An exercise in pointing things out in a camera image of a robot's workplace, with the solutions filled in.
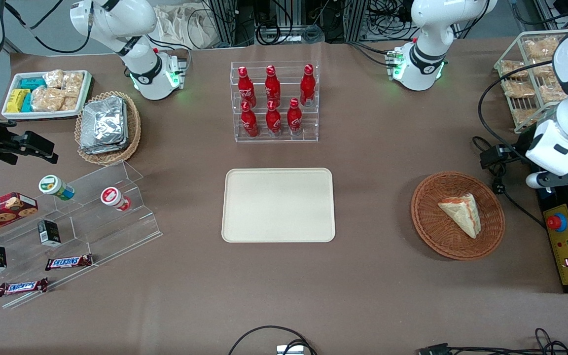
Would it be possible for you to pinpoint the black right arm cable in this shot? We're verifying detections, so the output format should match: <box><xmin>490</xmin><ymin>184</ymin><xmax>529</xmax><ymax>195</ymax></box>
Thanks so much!
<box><xmin>4</xmin><ymin>0</ymin><xmax>93</xmax><ymax>54</ymax></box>

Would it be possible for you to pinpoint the red cola bottle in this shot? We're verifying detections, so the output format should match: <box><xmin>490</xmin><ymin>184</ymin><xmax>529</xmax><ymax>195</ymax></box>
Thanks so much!
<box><xmin>286</xmin><ymin>97</ymin><xmax>303</xmax><ymax>136</ymax></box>
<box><xmin>299</xmin><ymin>64</ymin><xmax>317</xmax><ymax>107</ymax></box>
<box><xmin>264</xmin><ymin>65</ymin><xmax>282</xmax><ymax>106</ymax></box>
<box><xmin>237</xmin><ymin>66</ymin><xmax>257</xmax><ymax>107</ymax></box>
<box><xmin>240</xmin><ymin>101</ymin><xmax>259</xmax><ymax>138</ymax></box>
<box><xmin>265</xmin><ymin>100</ymin><xmax>283</xmax><ymax>138</ymax></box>

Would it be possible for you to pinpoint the white wire rack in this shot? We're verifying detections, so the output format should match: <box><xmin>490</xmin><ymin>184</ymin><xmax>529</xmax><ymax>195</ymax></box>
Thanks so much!
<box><xmin>494</xmin><ymin>29</ymin><xmax>568</xmax><ymax>134</ymax></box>

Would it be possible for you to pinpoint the yellow snack packet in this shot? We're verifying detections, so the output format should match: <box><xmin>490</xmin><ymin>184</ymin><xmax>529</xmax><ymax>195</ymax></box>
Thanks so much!
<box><xmin>6</xmin><ymin>88</ymin><xmax>31</xmax><ymax>113</ymax></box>

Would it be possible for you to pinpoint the triangle sandwich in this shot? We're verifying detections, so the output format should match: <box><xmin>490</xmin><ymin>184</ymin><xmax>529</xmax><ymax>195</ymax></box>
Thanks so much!
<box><xmin>437</xmin><ymin>193</ymin><xmax>482</xmax><ymax>240</ymax></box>

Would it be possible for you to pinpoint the white cloth bag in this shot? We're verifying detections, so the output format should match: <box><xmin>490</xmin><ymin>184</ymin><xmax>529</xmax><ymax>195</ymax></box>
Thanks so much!
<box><xmin>153</xmin><ymin>4</ymin><xmax>216</xmax><ymax>50</ymax></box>

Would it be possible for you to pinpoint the green lid yogurt cup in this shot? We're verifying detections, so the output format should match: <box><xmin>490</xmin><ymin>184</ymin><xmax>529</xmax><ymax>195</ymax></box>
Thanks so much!
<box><xmin>38</xmin><ymin>175</ymin><xmax>75</xmax><ymax>201</ymax></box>

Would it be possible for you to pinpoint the brown snickers bar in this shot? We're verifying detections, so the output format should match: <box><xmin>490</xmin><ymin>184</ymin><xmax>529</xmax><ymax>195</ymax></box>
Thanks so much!
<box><xmin>44</xmin><ymin>253</ymin><xmax>94</xmax><ymax>272</ymax></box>
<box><xmin>0</xmin><ymin>277</ymin><xmax>49</xmax><ymax>298</ymax></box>

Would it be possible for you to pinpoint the clear acrylic stepped display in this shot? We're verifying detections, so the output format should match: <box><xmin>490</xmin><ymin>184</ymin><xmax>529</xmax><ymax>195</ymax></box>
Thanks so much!
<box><xmin>0</xmin><ymin>160</ymin><xmax>163</xmax><ymax>310</ymax></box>

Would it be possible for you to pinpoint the red lid yogurt cup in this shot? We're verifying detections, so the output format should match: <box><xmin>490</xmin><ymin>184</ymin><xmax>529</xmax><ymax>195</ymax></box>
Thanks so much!
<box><xmin>100</xmin><ymin>186</ymin><xmax>132</xmax><ymax>212</ymax></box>

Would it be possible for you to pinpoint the black cable with connector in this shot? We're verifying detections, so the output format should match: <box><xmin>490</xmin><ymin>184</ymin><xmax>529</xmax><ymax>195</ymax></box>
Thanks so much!
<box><xmin>418</xmin><ymin>327</ymin><xmax>568</xmax><ymax>355</ymax></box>

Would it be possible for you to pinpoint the white rectangular snack tray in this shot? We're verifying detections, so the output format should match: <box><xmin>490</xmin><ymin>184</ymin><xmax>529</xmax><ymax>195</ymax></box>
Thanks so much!
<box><xmin>1</xmin><ymin>70</ymin><xmax>93</xmax><ymax>121</ymax></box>

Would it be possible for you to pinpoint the black looped cable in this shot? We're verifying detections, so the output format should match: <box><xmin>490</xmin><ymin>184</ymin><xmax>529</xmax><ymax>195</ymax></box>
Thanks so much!
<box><xmin>228</xmin><ymin>325</ymin><xmax>317</xmax><ymax>355</ymax></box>

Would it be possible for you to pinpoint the clear bag of fried snacks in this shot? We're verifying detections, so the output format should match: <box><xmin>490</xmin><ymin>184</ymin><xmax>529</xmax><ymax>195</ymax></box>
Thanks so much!
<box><xmin>499</xmin><ymin>60</ymin><xmax>527</xmax><ymax>79</ymax></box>
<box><xmin>537</xmin><ymin>81</ymin><xmax>568</xmax><ymax>104</ymax></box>
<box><xmin>524</xmin><ymin>36</ymin><xmax>561</xmax><ymax>60</ymax></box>
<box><xmin>502</xmin><ymin>79</ymin><xmax>536</xmax><ymax>99</ymax></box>
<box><xmin>512</xmin><ymin>107</ymin><xmax>543</xmax><ymax>127</ymax></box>
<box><xmin>530</xmin><ymin>60</ymin><xmax>557</xmax><ymax>79</ymax></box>

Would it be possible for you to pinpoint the oval tan wicker basket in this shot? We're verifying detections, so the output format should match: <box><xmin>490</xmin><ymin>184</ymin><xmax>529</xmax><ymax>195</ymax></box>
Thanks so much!
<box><xmin>74</xmin><ymin>91</ymin><xmax>142</xmax><ymax>166</ymax></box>

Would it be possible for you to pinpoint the beige rectangular tray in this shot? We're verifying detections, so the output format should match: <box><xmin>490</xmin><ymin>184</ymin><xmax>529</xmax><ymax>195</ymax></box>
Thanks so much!
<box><xmin>221</xmin><ymin>168</ymin><xmax>336</xmax><ymax>244</ymax></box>

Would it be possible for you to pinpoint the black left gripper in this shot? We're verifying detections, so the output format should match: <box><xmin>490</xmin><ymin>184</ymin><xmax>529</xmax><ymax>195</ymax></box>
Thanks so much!
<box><xmin>479</xmin><ymin>142</ymin><xmax>530</xmax><ymax>170</ymax></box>

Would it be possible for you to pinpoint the black power cable with plug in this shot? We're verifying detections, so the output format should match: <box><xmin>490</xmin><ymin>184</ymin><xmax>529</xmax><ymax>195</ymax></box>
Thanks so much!
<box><xmin>472</xmin><ymin>136</ymin><xmax>546</xmax><ymax>229</ymax></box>

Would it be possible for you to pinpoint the aluminium frame rack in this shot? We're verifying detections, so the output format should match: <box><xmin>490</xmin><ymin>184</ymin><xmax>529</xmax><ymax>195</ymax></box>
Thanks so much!
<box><xmin>204</xmin><ymin>0</ymin><xmax>415</xmax><ymax>48</ymax></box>

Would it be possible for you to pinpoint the clear acrylic bottle rack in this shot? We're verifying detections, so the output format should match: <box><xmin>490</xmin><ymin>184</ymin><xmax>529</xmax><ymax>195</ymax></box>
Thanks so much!
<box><xmin>230</xmin><ymin>61</ymin><xmax>320</xmax><ymax>144</ymax></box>

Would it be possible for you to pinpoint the silver foil packet stack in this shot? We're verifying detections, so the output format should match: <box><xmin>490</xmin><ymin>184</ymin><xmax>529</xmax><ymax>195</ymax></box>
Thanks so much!
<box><xmin>79</xmin><ymin>96</ymin><xmax>130</xmax><ymax>155</ymax></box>

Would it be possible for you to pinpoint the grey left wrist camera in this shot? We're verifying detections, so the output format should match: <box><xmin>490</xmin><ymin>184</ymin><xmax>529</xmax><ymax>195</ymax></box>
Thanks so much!
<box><xmin>526</xmin><ymin>172</ymin><xmax>562</xmax><ymax>191</ymax></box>

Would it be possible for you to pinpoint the round brown wicker basket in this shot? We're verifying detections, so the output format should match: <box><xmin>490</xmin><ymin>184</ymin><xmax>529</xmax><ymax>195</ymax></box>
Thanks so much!
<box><xmin>410</xmin><ymin>171</ymin><xmax>506</xmax><ymax>261</ymax></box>

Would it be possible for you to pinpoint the red emergency stop button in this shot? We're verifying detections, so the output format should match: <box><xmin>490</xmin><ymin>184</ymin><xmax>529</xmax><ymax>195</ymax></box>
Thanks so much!
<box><xmin>546</xmin><ymin>214</ymin><xmax>568</xmax><ymax>233</ymax></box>

